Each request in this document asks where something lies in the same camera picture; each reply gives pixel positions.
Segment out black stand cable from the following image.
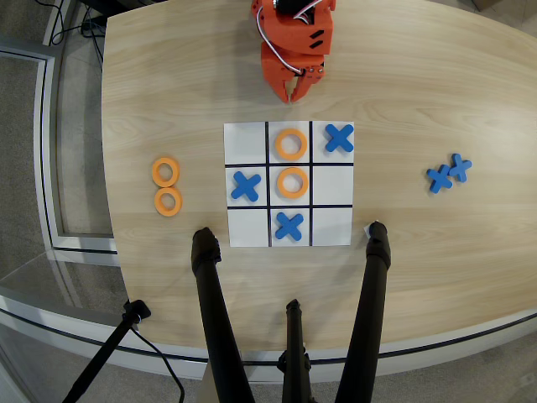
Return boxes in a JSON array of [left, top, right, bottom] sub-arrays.
[[128, 326, 186, 403]]

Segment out black stand pole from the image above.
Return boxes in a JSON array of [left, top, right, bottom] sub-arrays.
[[61, 299, 153, 403]]

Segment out thin black tripod leg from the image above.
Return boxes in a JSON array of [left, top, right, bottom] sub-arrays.
[[276, 298, 314, 403]]

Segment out orange foam ring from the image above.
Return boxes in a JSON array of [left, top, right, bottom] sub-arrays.
[[274, 128, 309, 161], [151, 157, 181, 189], [154, 186, 184, 217], [276, 166, 310, 200]]

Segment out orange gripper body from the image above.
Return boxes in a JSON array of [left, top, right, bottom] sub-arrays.
[[260, 40, 326, 92]]

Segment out black floor cables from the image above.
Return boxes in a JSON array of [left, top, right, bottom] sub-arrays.
[[49, 0, 107, 65]]

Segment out white tic-tac-toe grid board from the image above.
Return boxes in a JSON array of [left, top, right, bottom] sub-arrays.
[[222, 120, 356, 249]]

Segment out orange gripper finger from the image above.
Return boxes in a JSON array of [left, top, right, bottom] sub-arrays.
[[291, 62, 326, 103], [278, 76, 298, 104]]

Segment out blue foam cross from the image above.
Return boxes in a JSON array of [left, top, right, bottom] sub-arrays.
[[447, 153, 473, 184], [274, 212, 305, 243], [425, 164, 454, 195], [324, 123, 356, 154], [230, 170, 263, 202]]

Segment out grey metal panel frame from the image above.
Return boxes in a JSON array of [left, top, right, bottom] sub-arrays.
[[0, 39, 119, 255]]

